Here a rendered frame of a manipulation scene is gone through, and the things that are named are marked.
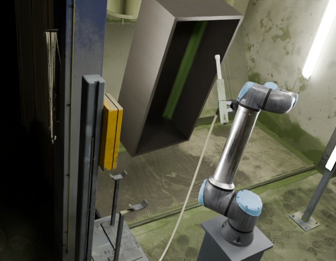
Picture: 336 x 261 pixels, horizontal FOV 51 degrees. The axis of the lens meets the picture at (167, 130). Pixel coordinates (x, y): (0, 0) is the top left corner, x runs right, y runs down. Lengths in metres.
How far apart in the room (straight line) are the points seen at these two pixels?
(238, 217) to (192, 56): 1.46
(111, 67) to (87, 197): 2.44
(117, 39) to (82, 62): 2.15
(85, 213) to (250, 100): 0.97
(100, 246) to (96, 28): 0.98
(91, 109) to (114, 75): 2.53
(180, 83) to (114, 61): 0.92
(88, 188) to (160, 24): 1.21
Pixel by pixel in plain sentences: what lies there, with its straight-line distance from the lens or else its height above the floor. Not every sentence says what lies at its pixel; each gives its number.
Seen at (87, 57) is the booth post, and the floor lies 1.52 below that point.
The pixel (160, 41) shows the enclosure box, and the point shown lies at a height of 1.46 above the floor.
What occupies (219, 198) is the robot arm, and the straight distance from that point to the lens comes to 1.96.
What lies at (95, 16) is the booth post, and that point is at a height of 1.70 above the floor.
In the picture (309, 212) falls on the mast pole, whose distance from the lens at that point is 3.39.
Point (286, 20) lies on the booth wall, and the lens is 4.35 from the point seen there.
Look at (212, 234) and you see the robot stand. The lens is 2.09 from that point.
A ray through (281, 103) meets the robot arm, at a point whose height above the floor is 1.42.
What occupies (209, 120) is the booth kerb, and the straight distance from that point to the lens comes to 4.29.
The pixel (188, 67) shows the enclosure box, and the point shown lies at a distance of 2.98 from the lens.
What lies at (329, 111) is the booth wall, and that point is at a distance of 4.04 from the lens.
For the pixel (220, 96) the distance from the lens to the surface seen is 2.39.
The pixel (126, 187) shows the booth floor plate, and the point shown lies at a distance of 3.15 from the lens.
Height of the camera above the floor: 2.12
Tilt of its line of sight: 31 degrees down
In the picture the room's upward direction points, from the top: 11 degrees clockwise
